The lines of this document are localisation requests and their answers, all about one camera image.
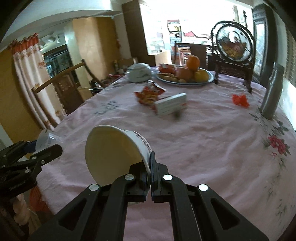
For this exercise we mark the round decorative table screen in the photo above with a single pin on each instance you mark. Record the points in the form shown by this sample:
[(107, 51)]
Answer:
[(233, 44)]

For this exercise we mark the yellow fruit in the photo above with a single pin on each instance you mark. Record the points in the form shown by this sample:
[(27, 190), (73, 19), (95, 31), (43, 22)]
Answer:
[(201, 76)]

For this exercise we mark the pink embroidered tablecloth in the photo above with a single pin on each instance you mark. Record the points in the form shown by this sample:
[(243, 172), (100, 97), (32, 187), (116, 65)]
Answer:
[(208, 150)]

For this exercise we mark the dark glass-door cabinet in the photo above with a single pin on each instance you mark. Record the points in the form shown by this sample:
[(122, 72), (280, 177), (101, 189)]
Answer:
[(62, 69)]

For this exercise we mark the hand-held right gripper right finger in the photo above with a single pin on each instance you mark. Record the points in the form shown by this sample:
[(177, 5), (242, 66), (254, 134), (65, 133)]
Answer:
[(159, 185)]

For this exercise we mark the small red wrapper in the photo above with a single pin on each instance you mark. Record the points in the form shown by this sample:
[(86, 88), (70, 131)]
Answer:
[(240, 100)]

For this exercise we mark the metal thermos bottle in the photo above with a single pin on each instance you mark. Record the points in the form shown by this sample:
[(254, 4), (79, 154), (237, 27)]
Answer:
[(271, 92)]

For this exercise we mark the orange plastic bag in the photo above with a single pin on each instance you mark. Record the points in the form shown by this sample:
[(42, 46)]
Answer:
[(38, 201)]

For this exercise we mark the cardboard box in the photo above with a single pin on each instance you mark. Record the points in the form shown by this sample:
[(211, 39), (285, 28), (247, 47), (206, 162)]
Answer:
[(127, 62)]

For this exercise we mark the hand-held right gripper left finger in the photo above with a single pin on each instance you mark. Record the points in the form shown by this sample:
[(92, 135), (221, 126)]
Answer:
[(138, 185)]

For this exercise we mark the pile of brown snacks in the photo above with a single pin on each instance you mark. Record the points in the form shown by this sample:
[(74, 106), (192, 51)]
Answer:
[(168, 77)]

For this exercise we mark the blue-rimmed fruit plate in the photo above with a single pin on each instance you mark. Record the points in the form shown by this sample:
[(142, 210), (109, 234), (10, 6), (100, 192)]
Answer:
[(205, 81)]

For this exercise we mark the white lidded tureen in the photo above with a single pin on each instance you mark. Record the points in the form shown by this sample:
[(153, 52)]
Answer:
[(138, 73)]

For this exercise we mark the orange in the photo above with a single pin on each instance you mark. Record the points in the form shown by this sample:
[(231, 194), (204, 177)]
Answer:
[(193, 62)]

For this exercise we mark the ceiling spotlight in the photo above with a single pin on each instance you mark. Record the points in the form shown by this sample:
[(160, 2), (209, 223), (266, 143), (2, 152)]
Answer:
[(50, 39)]

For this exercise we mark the low wooden sideboard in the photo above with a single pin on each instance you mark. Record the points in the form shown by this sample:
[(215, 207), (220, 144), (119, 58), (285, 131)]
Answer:
[(106, 84)]

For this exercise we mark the clear plastic cup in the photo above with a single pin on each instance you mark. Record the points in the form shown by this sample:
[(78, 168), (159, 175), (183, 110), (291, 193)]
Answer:
[(48, 139)]

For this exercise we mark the red-orange persimmon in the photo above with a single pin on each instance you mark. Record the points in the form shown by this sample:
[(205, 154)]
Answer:
[(185, 73)]

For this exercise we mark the white and red carton box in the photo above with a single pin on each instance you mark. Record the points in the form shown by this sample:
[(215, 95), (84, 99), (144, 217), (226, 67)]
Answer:
[(171, 104)]

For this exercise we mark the curved-back wooden chair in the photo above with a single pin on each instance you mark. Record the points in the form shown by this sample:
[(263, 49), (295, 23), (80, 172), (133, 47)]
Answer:
[(57, 77)]

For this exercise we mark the dark straight-back wooden chair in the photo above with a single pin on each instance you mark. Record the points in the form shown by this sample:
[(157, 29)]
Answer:
[(198, 52)]

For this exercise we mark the crumpled red snack packet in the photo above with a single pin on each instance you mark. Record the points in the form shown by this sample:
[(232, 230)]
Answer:
[(149, 92)]

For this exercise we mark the flat red snack packet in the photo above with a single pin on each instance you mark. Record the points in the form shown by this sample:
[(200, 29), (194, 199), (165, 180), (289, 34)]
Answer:
[(167, 68)]

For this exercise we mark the white floral curtain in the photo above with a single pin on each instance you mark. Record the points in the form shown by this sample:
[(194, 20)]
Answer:
[(30, 69)]

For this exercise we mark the tall dark mirrored cabinet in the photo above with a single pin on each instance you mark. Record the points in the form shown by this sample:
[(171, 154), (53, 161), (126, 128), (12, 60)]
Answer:
[(261, 34)]

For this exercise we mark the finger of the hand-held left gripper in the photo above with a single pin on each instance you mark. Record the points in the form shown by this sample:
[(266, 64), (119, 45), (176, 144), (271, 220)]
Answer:
[(50, 151), (30, 148)]

